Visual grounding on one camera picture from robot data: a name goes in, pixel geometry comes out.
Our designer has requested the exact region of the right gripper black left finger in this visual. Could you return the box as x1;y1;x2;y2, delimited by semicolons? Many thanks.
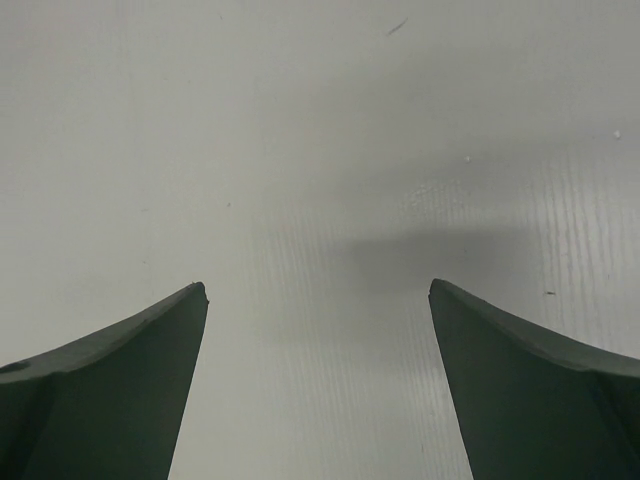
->
1;282;209;479

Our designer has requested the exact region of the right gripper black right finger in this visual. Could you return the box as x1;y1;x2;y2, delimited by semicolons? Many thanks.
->
429;279;639;479

